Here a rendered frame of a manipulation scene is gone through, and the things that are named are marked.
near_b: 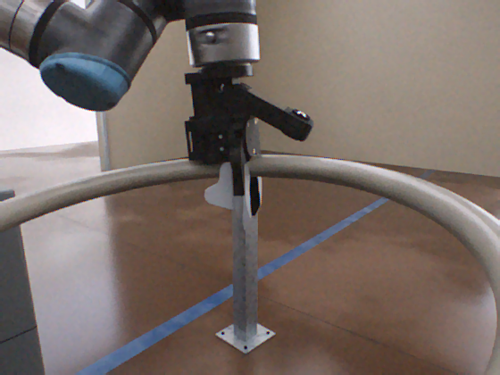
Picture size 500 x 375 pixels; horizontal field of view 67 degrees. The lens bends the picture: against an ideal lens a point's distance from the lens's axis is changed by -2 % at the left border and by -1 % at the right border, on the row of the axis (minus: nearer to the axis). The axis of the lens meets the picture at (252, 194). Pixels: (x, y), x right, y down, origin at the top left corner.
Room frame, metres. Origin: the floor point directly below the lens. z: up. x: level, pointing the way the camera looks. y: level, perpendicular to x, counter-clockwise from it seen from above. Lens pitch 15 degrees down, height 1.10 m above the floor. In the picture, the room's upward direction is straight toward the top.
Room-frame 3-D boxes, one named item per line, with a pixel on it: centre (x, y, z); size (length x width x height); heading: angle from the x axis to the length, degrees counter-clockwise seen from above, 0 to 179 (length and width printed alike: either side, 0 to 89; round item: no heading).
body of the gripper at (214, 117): (0.52, 0.04, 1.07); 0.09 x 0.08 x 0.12; 76
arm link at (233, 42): (0.51, 0.04, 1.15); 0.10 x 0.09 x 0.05; 166
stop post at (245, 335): (1.56, 0.03, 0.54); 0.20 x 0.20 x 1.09; 46
